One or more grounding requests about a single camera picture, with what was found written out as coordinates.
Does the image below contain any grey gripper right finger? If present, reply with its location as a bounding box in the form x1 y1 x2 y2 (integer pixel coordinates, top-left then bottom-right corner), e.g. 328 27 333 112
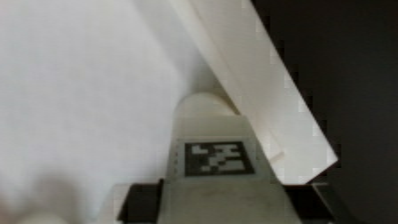
285 182 363 224

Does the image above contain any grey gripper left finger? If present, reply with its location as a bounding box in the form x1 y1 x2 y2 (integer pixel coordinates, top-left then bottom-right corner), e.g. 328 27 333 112
97 180 164 224

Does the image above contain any white table leg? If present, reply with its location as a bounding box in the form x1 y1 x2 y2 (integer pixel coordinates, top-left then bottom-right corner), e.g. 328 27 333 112
159 93 303 224

